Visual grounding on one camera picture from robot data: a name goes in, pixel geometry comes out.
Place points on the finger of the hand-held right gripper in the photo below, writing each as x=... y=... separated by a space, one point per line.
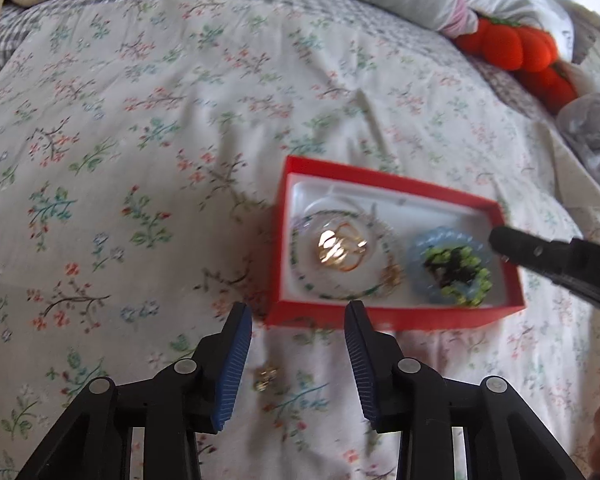
x=530 y=250

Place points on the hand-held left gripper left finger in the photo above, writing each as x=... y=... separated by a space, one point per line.
x=232 y=365

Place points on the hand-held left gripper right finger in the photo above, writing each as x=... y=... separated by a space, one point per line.
x=362 y=365

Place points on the small gold charm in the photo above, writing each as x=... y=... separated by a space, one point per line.
x=267 y=377

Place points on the red cardboard box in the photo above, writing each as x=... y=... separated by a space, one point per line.
x=330 y=315

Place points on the dark blue bead ornament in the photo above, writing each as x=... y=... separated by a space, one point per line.
x=452 y=267

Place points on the crumpled grey cloth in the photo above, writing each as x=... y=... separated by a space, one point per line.
x=595 y=125

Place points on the orange pumpkin plush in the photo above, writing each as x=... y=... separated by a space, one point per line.
x=510 y=45

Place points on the floral bed sheet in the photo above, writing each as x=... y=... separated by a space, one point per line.
x=130 y=160

